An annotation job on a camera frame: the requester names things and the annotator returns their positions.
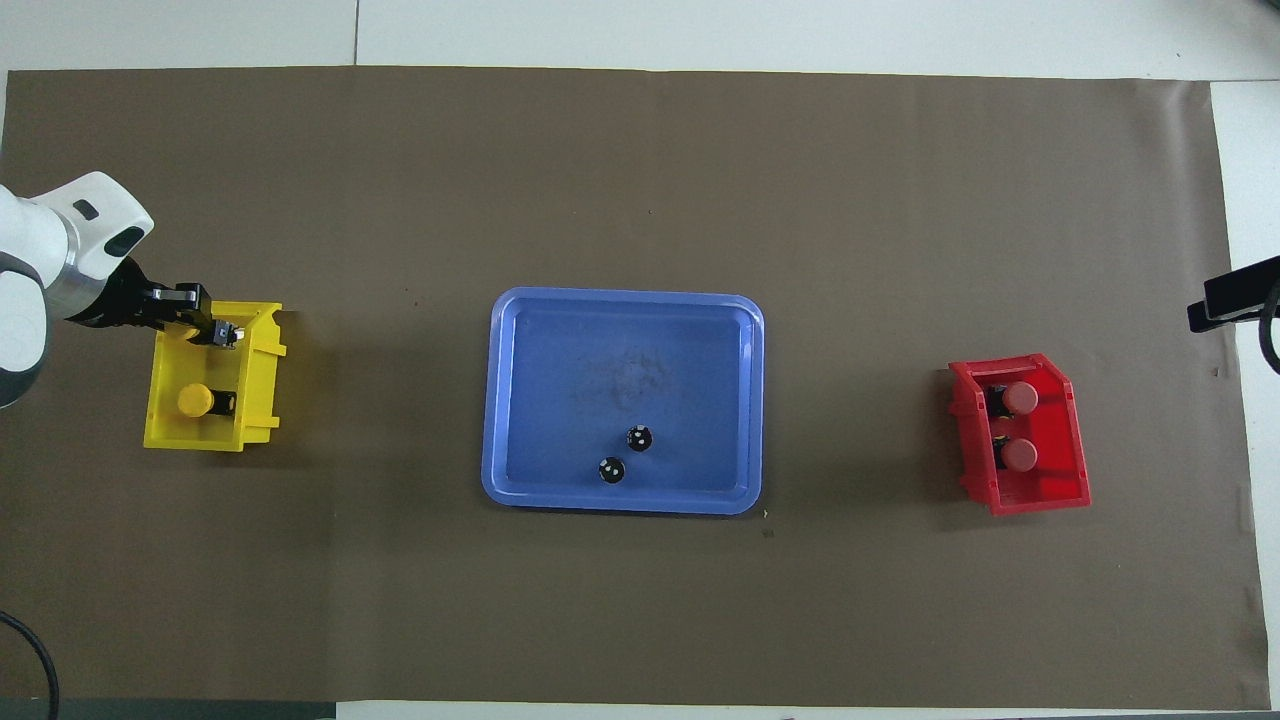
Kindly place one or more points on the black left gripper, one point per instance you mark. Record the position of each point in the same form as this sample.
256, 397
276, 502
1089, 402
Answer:
120, 300

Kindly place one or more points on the red push button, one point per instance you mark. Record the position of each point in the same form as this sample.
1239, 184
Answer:
1020, 398
1020, 455

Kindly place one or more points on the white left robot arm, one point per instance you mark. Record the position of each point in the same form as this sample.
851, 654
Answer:
40, 260

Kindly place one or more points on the yellow plastic bin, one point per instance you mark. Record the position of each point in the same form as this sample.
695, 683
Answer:
255, 400

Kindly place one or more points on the red plastic bin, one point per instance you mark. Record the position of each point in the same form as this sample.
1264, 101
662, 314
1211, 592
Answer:
1055, 440

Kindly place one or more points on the blue plastic tray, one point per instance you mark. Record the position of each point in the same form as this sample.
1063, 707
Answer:
560, 380

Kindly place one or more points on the black cylindrical capacitor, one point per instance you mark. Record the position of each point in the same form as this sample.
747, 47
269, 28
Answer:
640, 438
612, 470

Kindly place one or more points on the brown paper mat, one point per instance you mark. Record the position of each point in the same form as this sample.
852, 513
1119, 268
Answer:
700, 180

